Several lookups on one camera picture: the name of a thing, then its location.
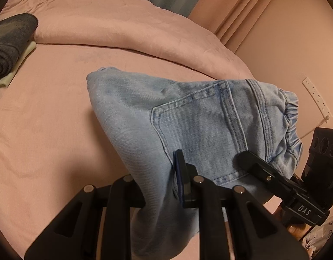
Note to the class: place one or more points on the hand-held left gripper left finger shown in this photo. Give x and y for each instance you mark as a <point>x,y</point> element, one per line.
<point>123,195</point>

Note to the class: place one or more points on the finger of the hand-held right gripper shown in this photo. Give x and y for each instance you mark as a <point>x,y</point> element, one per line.
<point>258,168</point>

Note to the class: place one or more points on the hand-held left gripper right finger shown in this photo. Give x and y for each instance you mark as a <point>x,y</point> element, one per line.
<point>180,173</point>

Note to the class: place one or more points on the light blue denim pants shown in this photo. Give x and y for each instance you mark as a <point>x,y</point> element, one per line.
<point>199,119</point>

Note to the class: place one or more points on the dark folded denim pants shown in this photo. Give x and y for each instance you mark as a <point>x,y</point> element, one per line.
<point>9,40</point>

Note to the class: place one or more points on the person's right hand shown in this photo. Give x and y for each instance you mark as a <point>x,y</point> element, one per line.
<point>296,231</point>

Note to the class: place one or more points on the floral printed cloth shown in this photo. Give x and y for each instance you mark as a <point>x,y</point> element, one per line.
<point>318,243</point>

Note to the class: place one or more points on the white power strip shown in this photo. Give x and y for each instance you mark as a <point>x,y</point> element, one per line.
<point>316,96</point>

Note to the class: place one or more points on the pink bed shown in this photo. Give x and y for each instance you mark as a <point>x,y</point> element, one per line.
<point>47,113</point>

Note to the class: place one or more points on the pink duvet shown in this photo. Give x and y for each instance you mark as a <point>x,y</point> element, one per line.
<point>128,24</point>

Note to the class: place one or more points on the cream folded cloth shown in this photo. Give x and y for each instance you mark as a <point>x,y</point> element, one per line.
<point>9,80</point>

